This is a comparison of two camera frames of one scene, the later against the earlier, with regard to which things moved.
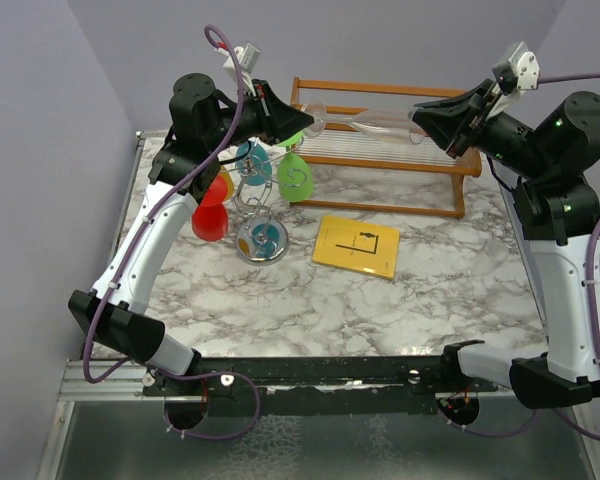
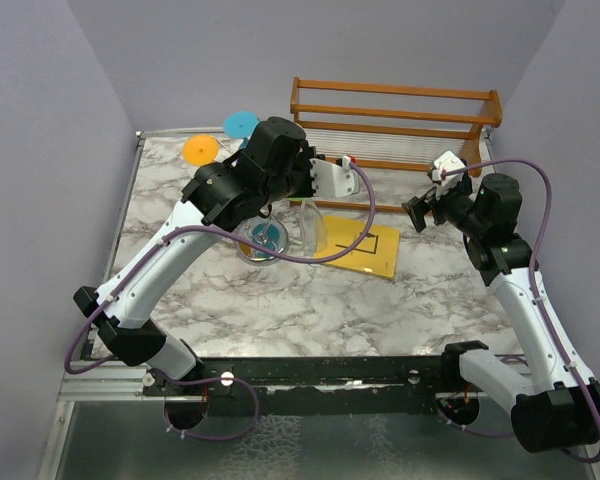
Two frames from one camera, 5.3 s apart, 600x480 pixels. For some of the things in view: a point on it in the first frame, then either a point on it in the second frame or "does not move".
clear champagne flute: [390, 125] → [313, 229]
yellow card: [357, 246] does not move
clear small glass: [461, 288] does not move
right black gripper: [443, 117] → [419, 207]
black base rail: [391, 385] does not move
